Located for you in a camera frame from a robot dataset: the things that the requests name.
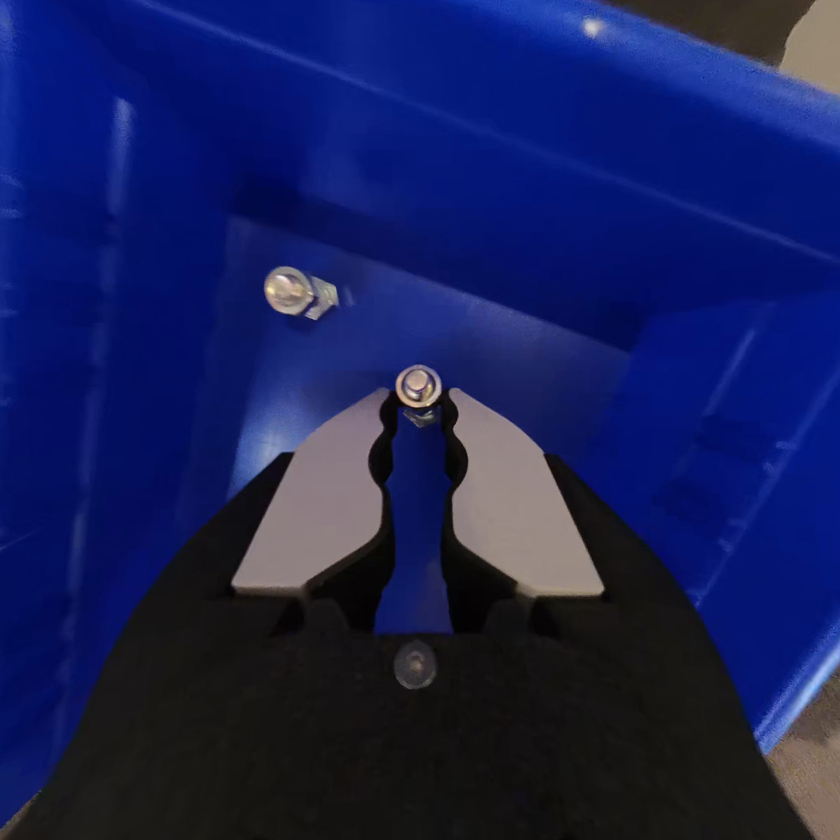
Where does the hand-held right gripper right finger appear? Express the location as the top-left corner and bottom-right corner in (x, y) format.
(440, 388), (605, 634)

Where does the silver hex bolt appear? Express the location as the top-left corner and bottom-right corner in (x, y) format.
(264, 266), (339, 321)
(395, 364), (442, 421)

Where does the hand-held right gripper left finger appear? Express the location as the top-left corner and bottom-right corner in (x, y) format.
(231, 388), (399, 634)

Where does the blue plastic bin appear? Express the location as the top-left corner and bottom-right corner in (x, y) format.
(0, 0), (840, 808)

